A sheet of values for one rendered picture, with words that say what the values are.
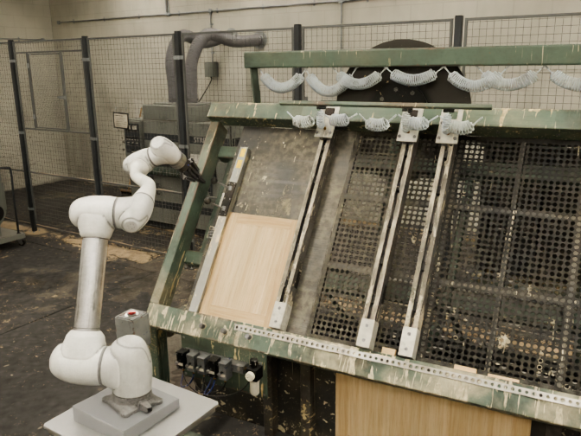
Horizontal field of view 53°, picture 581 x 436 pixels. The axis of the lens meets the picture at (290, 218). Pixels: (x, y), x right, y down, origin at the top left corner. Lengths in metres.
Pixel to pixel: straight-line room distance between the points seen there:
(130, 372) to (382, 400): 1.22
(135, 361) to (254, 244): 0.97
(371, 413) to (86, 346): 1.39
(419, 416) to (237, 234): 1.27
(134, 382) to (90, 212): 0.70
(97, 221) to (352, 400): 1.49
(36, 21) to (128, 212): 9.67
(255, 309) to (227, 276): 0.25
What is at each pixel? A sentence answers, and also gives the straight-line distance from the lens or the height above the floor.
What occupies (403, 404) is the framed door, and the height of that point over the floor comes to 0.57.
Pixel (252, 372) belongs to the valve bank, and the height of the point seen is 0.74.
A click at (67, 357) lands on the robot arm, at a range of 2.51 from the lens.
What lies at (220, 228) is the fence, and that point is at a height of 1.28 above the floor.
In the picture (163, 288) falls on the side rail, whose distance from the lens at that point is 3.22.
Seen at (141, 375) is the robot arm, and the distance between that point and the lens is 2.45.
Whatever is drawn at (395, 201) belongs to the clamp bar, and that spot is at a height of 1.48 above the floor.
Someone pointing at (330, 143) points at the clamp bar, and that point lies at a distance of 3.08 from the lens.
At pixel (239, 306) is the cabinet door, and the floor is 0.95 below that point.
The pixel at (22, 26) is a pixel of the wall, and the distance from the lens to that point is 11.80.
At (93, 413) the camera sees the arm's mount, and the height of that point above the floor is 0.81.
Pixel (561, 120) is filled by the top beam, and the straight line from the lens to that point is 2.87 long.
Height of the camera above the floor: 2.12
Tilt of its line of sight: 15 degrees down
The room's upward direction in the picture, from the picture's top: 1 degrees counter-clockwise
